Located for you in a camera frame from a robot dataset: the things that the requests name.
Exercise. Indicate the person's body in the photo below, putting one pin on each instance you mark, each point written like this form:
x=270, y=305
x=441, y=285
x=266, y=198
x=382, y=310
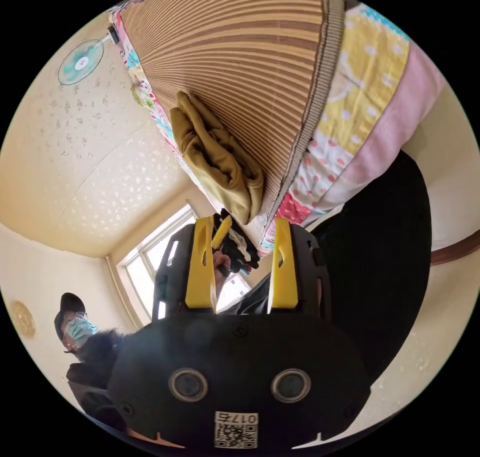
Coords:
x=375, y=258

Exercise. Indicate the person's right hand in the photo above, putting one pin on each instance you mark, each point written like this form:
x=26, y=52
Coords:
x=150, y=440

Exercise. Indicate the teal electric fan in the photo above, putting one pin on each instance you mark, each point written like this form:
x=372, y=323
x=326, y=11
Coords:
x=80, y=61

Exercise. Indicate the bed with striped woven mat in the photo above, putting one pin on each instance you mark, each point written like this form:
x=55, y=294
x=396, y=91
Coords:
x=243, y=52

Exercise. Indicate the person's left hand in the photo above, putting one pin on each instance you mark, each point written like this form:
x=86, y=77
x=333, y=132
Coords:
x=220, y=267

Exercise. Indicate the mustard yellow long sleeve shirt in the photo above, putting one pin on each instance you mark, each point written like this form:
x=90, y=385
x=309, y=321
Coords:
x=213, y=157

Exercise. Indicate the window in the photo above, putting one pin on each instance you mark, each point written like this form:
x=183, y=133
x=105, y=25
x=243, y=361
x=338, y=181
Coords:
x=150, y=254

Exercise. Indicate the round golden wall ornament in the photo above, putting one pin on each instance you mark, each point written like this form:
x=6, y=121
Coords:
x=22, y=319

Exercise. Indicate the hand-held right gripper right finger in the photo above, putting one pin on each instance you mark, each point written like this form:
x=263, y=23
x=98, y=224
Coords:
x=285, y=277

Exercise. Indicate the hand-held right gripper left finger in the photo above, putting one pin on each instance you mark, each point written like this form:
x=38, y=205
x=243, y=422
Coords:
x=200, y=277

